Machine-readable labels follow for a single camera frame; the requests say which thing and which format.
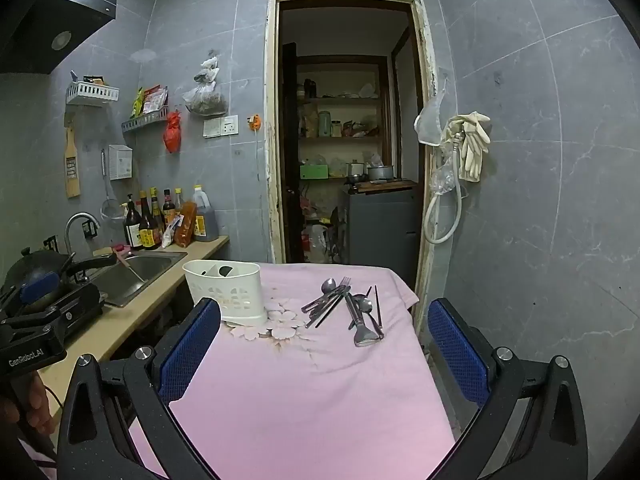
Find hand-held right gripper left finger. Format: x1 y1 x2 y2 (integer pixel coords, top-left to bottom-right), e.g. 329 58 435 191
56 296 223 480

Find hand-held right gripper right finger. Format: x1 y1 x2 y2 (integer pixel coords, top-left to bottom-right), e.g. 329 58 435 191
425 297 589 480

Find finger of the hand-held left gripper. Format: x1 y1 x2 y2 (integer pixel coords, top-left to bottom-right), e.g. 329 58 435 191
0 304 66 337
18 270 64 307

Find white utensil holder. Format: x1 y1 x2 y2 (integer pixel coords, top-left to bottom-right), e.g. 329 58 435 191
182 260 268 326

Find metal spoon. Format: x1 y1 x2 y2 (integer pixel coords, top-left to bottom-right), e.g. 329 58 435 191
358 297 385 339
301 278 338 311

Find metal fork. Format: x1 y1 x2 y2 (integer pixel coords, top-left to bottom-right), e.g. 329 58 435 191
306 276 352 318

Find person's left hand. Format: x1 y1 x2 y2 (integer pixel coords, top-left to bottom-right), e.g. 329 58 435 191
25 371 57 437

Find black wok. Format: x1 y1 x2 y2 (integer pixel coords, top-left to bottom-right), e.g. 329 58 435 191
5 247 118 311

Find beige kitchen counter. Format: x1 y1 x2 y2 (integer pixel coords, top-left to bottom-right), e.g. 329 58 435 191
37 235 231 421

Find metal faucet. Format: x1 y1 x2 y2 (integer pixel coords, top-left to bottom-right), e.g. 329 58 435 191
64 212 101 266

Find steel sink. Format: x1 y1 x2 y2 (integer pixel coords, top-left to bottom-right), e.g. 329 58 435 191
92 251 188 308

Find metal strainer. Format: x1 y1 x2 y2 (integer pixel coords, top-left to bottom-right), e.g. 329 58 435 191
100 149 126 221

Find dark sauce bottle white label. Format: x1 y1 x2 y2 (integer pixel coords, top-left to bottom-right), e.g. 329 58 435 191
123 194 142 248

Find white seasoning packet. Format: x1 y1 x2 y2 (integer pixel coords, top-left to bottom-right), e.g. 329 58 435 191
161 215 181 248

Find pink floral cloth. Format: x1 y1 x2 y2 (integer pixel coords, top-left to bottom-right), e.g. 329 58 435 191
127 261 458 480

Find wooden slotted paddle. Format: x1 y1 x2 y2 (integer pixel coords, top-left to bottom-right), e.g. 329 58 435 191
64 127 81 199

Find dark sauce bottle yellow label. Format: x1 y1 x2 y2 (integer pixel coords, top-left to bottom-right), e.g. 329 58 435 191
138 190 161 251

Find orange seasoning packet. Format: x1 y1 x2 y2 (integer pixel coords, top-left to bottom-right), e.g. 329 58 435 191
173 201 197 248

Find large oil jug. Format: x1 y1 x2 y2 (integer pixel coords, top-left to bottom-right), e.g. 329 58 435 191
192 185 220 242

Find yellow cap sauce bottle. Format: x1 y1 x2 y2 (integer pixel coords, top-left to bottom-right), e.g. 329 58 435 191
150 187 165 241

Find grey cabinet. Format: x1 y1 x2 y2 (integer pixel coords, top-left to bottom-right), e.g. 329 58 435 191
341 182 421 288

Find crumpled clear plastic bag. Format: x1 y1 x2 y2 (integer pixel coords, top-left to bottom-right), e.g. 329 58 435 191
431 160 458 198

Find wooden cutting board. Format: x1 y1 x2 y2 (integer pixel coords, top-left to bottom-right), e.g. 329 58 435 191
356 179 418 192

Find red plastic bag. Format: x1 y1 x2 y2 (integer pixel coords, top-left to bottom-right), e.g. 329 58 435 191
164 110 182 154

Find cream rubber gloves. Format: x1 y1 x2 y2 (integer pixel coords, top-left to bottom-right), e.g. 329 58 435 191
441 111 492 182

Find dark wooden door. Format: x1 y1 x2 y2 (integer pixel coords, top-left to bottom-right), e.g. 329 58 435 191
281 41 306 263

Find red snack packet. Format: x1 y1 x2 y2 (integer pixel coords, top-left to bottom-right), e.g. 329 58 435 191
142 85 169 115

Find hanging clear plastic bag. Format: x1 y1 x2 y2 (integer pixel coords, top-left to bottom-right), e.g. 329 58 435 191
414 95 448 148

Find clear bag of dried goods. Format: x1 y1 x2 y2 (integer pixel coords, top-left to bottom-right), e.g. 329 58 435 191
182 52 228 117

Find black range hood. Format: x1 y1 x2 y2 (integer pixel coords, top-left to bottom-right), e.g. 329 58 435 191
0 0 118 75

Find wooden shelf unit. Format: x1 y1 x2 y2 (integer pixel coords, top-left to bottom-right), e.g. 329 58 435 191
296 55 396 181

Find white hose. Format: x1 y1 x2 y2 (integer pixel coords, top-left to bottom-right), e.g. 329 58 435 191
422 132 463 246

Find white wall box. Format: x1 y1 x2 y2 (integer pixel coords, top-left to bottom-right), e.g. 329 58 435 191
108 144 133 181

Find metal wall shelf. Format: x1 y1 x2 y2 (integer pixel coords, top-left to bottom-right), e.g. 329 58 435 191
121 107 169 134

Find white wall basket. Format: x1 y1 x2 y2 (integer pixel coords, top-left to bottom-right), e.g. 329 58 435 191
66 82 120 107

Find white wall socket panel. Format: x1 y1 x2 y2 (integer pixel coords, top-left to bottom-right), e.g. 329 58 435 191
203 115 239 138

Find worn white door frame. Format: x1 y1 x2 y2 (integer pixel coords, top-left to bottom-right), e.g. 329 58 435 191
264 0 441 306

